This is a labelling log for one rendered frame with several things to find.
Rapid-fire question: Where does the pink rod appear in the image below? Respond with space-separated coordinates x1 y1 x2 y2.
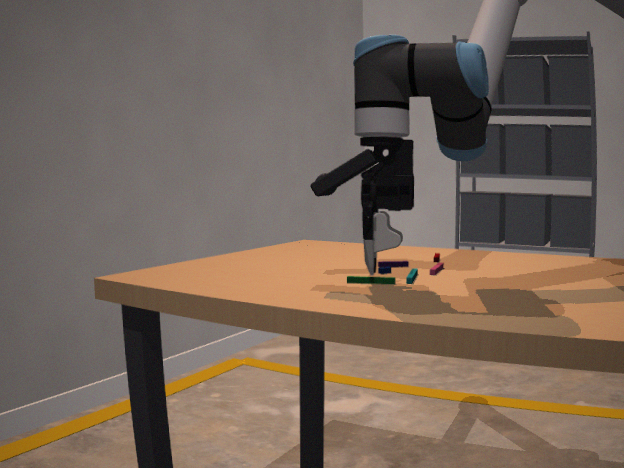
430 263 444 275

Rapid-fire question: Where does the green rod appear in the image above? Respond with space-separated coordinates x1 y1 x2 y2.
347 276 395 284

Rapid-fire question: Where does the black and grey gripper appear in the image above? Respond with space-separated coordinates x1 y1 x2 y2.
360 137 414 275

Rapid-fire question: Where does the turquoise rod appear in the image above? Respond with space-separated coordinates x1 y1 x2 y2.
406 269 418 284

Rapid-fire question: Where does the purple rod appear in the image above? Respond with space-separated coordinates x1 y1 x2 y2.
378 261 409 267

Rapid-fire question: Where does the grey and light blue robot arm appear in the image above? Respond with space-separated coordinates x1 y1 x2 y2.
311 0 528 196

